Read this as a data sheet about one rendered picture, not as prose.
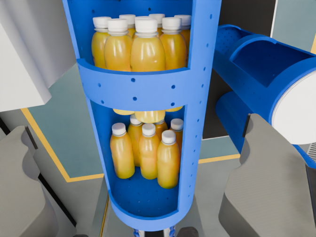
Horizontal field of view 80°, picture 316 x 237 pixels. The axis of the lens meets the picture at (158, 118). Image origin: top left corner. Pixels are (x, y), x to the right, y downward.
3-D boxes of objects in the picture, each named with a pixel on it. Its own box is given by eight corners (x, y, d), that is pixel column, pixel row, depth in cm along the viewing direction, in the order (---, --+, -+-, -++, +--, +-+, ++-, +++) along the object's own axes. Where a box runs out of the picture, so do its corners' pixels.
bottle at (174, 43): (151, 111, 46) (149, 27, 36) (160, 98, 52) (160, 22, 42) (180, 116, 44) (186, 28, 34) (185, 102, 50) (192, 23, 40)
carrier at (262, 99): (251, 45, 133) (227, 13, 122) (378, 105, 60) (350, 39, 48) (218, 74, 144) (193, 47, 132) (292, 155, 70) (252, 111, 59)
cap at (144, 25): (153, 27, 36) (152, 16, 35) (161, 29, 33) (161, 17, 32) (132, 28, 35) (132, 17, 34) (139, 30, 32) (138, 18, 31)
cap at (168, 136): (167, 144, 51) (167, 139, 50) (159, 137, 54) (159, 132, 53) (178, 138, 53) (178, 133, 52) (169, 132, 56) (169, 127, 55)
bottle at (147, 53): (158, 107, 47) (157, 24, 37) (170, 121, 42) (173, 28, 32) (130, 113, 45) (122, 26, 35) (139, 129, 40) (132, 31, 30)
